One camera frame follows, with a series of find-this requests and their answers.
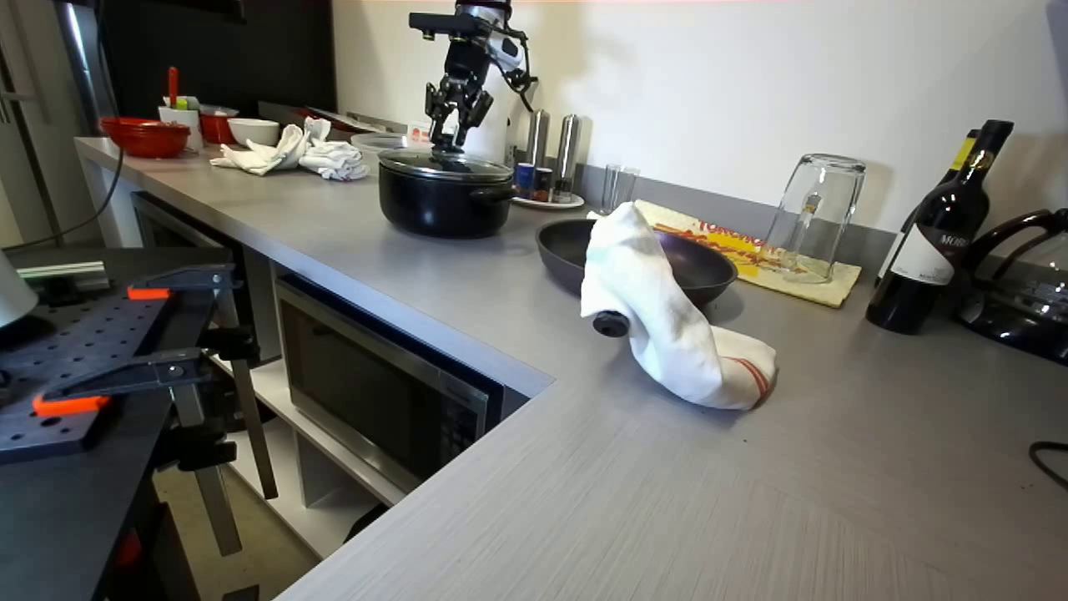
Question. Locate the black frying pan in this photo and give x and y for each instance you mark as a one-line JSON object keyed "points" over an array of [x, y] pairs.
{"points": [[567, 252]]}

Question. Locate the blue cup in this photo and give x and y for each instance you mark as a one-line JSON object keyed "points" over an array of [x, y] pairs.
{"points": [[524, 179]]}

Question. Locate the white towel with red stripes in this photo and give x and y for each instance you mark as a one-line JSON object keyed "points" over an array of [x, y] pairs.
{"points": [[668, 323]]}

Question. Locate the built-in microwave oven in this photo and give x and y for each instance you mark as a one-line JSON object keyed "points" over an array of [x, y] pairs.
{"points": [[379, 390]]}

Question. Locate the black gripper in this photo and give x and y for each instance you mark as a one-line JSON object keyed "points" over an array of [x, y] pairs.
{"points": [[463, 93]]}

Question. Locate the white utensil cup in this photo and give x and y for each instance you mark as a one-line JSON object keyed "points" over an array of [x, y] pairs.
{"points": [[178, 122]]}

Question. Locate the black cooking pot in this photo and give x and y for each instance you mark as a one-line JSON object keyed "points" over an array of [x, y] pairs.
{"points": [[439, 204]]}

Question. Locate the crumpled white cloth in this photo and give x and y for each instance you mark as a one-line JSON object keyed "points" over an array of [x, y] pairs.
{"points": [[288, 152]]}

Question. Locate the black glass coffee pot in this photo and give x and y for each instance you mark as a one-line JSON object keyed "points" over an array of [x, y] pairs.
{"points": [[1019, 289]]}

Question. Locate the black perforated workbench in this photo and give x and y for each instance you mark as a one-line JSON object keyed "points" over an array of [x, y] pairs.
{"points": [[68, 488]]}

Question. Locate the small red bowl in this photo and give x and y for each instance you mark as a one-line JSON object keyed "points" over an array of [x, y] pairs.
{"points": [[219, 126]]}

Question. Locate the clear glass jar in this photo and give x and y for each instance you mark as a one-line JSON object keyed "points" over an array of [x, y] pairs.
{"points": [[819, 212]]}

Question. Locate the steel refrigerator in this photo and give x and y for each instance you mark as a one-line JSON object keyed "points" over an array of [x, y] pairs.
{"points": [[85, 56]]}

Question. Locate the orange clamp pad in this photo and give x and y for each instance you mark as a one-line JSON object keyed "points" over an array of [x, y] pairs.
{"points": [[149, 294]]}

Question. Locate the small white plate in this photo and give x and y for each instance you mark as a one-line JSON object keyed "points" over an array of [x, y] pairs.
{"points": [[555, 203]]}

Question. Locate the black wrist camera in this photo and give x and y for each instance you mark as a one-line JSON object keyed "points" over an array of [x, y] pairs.
{"points": [[446, 23]]}

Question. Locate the yellow orange packet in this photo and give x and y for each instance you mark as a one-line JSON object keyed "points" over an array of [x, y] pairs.
{"points": [[723, 243]]}

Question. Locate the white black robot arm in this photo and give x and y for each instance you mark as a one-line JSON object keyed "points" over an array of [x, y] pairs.
{"points": [[504, 52]]}

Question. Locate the light wooden cutting board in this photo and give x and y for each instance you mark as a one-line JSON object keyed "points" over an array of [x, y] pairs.
{"points": [[819, 285]]}

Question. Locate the white bowl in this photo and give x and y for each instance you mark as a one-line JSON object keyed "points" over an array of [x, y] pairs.
{"points": [[253, 133]]}

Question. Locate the large red bowl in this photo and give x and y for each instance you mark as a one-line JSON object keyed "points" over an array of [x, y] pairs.
{"points": [[144, 138]]}

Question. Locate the dark wine bottle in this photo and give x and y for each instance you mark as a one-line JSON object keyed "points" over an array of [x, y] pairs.
{"points": [[937, 239]]}

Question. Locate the steel shaker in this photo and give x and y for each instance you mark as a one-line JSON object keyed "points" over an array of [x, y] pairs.
{"points": [[567, 145], [536, 138]]}

